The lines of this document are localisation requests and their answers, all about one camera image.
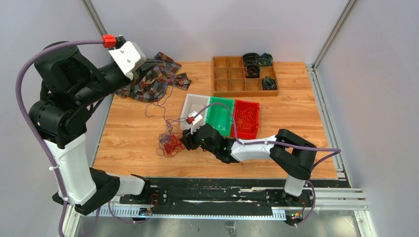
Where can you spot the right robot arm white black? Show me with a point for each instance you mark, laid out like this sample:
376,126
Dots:
291,152

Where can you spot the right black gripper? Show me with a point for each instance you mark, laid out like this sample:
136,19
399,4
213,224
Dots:
188,139

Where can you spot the black rolled belt top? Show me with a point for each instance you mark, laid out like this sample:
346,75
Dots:
251,59

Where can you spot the black rolled belt middle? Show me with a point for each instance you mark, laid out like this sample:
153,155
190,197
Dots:
252,71

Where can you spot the black rolled belt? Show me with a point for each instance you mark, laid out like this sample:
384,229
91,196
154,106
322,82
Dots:
251,59
252,71

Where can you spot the blue green rolled belt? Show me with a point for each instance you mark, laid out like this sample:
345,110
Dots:
265,60

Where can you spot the white plastic bin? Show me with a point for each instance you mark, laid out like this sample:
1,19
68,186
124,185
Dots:
194,102

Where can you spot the plaid cloth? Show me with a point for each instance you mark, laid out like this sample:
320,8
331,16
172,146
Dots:
154,85

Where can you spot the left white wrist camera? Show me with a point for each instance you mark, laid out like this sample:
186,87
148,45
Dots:
129,58

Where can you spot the green plastic bin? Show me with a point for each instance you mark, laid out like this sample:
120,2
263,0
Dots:
218,116

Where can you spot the red plastic bin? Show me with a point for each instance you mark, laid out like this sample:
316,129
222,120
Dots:
246,116

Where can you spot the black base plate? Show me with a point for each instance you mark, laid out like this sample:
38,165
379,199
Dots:
211,198

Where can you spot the wooden compartment tray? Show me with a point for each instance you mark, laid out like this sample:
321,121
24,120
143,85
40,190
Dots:
229,80

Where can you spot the green rolled belt lower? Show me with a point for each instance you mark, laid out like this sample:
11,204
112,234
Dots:
269,83

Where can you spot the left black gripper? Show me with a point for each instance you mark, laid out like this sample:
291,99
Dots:
140,73

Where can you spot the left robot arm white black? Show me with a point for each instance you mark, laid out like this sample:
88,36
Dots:
72,88

